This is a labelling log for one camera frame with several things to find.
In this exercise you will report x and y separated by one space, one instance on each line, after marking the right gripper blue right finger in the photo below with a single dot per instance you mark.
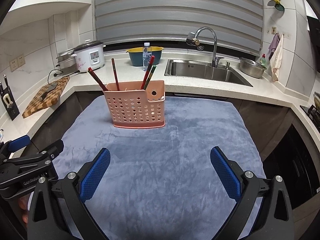
224 169

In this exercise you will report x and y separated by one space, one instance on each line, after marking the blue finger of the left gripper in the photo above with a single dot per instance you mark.
54 149
18 143

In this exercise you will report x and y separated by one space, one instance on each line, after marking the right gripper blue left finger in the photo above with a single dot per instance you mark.
91 174

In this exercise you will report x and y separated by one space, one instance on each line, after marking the pink plastic utensil basket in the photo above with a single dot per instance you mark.
131 107

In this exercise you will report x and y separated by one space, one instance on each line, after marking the green chopstick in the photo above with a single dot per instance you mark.
149 76

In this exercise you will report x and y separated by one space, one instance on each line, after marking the dark red chopstick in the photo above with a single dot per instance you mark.
147 72

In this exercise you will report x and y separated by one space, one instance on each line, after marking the kitchen cleaver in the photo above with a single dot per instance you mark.
50 88

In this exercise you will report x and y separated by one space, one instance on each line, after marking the chrome kitchen faucet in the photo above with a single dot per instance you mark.
193 40

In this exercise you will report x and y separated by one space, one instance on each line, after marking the person's left hand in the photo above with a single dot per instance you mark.
23 204

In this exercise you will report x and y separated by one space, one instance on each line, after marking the black knife block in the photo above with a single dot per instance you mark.
8 100

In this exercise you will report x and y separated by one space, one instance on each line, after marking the checkered wooden cutting board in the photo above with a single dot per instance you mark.
47 96

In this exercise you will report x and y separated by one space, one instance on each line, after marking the grey-blue fleece mat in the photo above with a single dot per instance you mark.
160 183

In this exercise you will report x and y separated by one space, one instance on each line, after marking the steel steamer pot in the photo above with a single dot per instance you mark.
66 61

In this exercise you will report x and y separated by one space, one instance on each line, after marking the gas stove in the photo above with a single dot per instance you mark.
313 114

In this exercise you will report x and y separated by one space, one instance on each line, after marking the white rice cooker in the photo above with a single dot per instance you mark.
89 55

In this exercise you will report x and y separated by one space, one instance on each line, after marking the stainless steel sink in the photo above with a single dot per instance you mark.
204 71

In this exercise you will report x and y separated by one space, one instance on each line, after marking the stainless steel bowl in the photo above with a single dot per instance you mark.
251 68

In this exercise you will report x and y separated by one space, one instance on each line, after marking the steel wok pan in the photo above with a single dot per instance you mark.
316 98

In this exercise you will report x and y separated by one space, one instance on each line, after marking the green dish soap bottle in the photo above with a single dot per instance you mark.
263 60

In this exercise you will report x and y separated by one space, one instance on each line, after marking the cream hanging towel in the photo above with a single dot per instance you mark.
276 60

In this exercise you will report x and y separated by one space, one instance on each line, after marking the teal yellow colander bowl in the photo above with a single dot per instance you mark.
137 55

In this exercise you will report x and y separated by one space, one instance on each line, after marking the clear water bottle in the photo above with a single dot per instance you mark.
147 54

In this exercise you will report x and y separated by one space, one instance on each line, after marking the purple hanging cloth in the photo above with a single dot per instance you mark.
273 45

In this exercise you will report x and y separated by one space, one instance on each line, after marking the grey window blind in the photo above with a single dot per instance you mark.
235 24

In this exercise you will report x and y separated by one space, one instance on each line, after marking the wall power socket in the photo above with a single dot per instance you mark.
17 62

